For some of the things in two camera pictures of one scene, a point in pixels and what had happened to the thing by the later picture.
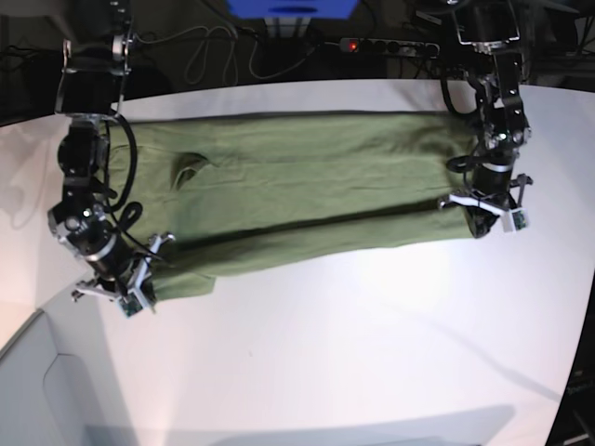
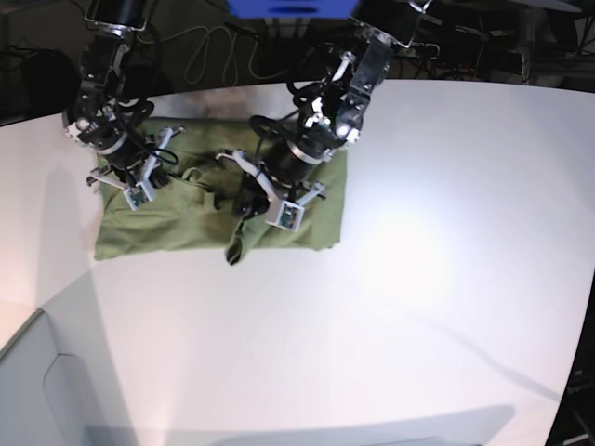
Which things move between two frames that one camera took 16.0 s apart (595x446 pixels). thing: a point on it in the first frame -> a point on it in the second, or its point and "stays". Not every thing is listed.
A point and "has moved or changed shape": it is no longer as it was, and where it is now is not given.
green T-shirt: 214,189 has moved or changed shape
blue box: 293,8 stays
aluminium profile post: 286,26 stays
